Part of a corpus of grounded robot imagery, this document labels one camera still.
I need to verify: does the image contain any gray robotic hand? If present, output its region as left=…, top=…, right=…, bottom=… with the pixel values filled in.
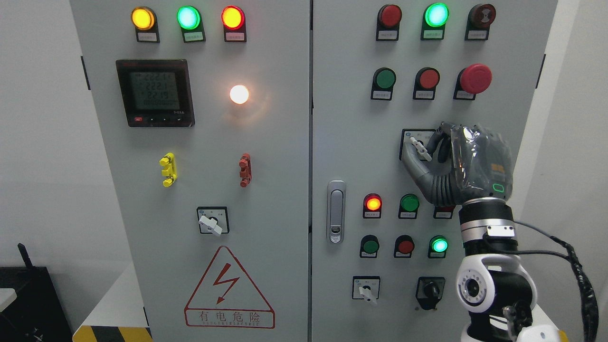
left=401, top=121, right=514, bottom=207

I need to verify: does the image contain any black digital power meter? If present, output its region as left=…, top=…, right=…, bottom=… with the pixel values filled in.
left=115, top=59, right=195, bottom=127

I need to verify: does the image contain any yellow terminal connector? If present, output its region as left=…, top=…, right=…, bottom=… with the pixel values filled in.
left=159, top=153, right=178, bottom=188

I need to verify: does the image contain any red push button lower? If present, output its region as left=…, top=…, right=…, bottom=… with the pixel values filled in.
left=393, top=235, right=415, bottom=258

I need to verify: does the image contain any silver door latch handle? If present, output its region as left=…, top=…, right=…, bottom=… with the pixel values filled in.
left=326, top=180, right=347, bottom=243

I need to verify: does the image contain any lit green push button lower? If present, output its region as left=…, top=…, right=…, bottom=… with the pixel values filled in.
left=427, top=235, right=449, bottom=258

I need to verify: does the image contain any black box with antenna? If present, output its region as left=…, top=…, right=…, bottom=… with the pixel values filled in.
left=0, top=243, right=72, bottom=342

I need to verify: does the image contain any yellow indicator light top left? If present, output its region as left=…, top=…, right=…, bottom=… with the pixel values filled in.
left=131, top=6, right=160, bottom=43

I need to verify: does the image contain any black rotary selector switch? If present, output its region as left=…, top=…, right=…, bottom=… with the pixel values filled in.
left=416, top=276, right=446, bottom=310

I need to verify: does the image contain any lit red indicator light middle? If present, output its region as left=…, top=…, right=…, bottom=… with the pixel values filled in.
left=362, top=193, right=382, bottom=219

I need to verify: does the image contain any green indicator light top left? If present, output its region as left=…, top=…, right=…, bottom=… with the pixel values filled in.
left=176, top=6, right=206, bottom=43

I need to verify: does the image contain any green indicator light top right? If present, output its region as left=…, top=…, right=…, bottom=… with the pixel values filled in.
left=420, top=2, right=449, bottom=40

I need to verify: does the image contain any dark red indicator light middle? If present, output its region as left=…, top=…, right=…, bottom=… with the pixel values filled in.
left=433, top=206, right=456, bottom=219

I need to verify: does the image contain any gray electrical cabinet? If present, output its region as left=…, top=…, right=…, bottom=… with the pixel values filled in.
left=70, top=0, right=558, bottom=342

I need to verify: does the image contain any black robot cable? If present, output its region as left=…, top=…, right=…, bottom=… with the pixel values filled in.
left=484, top=220, right=599, bottom=342

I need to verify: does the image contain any gray rotary switch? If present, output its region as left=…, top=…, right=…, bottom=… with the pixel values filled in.
left=351, top=275, right=380, bottom=305
left=399, top=128, right=435, bottom=162

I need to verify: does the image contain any red terminal connector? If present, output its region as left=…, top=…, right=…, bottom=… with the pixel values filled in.
left=238, top=153, right=252, bottom=188

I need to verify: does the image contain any red push button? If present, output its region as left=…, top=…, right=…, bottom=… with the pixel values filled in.
left=393, top=235, right=415, bottom=258
left=412, top=67, right=440, bottom=100

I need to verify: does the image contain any green indicator light middle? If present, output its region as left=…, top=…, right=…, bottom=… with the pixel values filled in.
left=398, top=193, right=420, bottom=219

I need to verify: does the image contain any red emergency stop button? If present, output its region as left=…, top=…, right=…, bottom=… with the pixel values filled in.
left=453, top=63, right=493, bottom=100

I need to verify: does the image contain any white glowing indicator light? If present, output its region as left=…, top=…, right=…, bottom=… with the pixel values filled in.
left=229, top=85, right=250, bottom=105

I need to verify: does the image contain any dark red buzzer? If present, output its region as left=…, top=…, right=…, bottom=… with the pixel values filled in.
left=465, top=3, right=496, bottom=41

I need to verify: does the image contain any red indicator light top left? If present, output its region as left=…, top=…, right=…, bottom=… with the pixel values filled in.
left=221, top=6, right=247, bottom=43

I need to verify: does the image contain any red push button upper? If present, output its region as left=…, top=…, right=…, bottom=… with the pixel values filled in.
left=412, top=67, right=440, bottom=100

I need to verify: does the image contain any red electrical hazard warning sticker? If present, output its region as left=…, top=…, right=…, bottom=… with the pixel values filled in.
left=184, top=246, right=275, bottom=329

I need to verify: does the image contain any green push button upper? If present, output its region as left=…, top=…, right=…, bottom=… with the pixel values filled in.
left=370, top=67, right=397, bottom=100

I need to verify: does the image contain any red indicator light top right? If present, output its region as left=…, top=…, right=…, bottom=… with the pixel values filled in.
left=376, top=4, right=402, bottom=41

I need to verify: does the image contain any gray rotary switch left door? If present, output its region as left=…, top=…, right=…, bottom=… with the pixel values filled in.
left=196, top=206, right=230, bottom=236

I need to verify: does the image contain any green indicator light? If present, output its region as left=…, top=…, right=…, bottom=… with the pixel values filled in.
left=176, top=6, right=206, bottom=43
left=420, top=2, right=449, bottom=40
left=398, top=193, right=420, bottom=219

